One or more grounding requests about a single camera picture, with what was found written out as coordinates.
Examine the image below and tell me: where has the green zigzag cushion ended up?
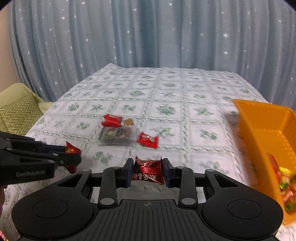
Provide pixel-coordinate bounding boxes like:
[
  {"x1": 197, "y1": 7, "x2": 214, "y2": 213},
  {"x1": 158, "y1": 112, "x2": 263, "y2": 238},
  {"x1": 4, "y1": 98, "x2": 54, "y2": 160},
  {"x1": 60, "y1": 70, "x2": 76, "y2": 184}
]
[{"x1": 1, "y1": 93, "x2": 43, "y2": 136}]

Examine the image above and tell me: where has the bright red snack packet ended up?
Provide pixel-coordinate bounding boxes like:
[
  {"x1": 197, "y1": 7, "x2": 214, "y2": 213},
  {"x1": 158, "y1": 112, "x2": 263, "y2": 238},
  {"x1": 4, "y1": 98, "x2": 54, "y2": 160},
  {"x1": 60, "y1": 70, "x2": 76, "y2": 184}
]
[{"x1": 101, "y1": 114, "x2": 122, "y2": 128}]

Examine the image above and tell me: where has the dark red snack packet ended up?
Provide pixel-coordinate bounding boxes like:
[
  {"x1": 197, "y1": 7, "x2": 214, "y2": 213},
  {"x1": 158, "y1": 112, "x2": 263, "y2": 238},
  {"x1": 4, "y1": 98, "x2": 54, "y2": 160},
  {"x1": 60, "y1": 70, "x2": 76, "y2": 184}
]
[{"x1": 132, "y1": 156, "x2": 165, "y2": 185}]

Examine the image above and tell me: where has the floral white tablecloth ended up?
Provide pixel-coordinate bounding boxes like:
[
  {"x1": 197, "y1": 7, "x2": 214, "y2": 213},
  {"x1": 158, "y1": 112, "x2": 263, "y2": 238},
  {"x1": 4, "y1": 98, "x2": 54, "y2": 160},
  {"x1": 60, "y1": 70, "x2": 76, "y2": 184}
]
[{"x1": 0, "y1": 63, "x2": 296, "y2": 241}]

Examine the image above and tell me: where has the snacks pile in basket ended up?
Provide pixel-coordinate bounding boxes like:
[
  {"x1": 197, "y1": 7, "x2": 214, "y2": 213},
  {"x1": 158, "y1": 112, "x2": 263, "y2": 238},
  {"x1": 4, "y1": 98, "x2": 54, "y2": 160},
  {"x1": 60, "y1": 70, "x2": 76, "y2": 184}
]
[{"x1": 268, "y1": 154, "x2": 295, "y2": 213}]

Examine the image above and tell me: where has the orange plastic basket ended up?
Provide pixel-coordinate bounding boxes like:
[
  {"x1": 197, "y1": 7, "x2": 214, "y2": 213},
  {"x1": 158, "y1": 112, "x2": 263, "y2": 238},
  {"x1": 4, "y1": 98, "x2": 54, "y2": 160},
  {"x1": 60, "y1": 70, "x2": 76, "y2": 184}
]
[{"x1": 232, "y1": 98, "x2": 296, "y2": 226}]

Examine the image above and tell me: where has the small red snack packet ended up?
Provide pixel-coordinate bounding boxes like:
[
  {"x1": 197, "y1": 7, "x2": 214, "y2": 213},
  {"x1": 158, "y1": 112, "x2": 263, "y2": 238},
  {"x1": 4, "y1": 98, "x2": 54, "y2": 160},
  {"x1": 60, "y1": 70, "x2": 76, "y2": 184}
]
[{"x1": 137, "y1": 132, "x2": 159, "y2": 149}]

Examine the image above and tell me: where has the red candy packet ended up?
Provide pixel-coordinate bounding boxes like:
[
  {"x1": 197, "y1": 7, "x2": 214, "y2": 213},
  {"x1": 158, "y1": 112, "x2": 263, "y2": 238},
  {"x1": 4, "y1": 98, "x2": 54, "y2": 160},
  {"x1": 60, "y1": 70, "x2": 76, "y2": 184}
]
[{"x1": 64, "y1": 141, "x2": 82, "y2": 174}]

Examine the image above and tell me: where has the clear mixed nuts packet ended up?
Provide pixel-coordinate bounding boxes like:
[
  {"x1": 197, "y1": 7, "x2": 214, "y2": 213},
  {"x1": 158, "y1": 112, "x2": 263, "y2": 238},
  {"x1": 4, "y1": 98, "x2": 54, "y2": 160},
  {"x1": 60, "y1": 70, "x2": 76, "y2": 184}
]
[{"x1": 98, "y1": 126, "x2": 138, "y2": 145}]

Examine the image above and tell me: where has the blue star curtain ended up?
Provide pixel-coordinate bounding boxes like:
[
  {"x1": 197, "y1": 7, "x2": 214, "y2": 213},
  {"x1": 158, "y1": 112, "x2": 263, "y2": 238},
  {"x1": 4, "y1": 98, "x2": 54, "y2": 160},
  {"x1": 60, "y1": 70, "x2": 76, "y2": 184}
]
[{"x1": 6, "y1": 1, "x2": 295, "y2": 108}]

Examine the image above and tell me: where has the small brown candy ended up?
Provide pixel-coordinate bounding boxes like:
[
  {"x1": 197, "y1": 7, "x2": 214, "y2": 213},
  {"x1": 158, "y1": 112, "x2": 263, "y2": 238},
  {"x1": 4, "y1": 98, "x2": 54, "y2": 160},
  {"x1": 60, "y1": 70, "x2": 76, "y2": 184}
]
[{"x1": 123, "y1": 118, "x2": 134, "y2": 126}]

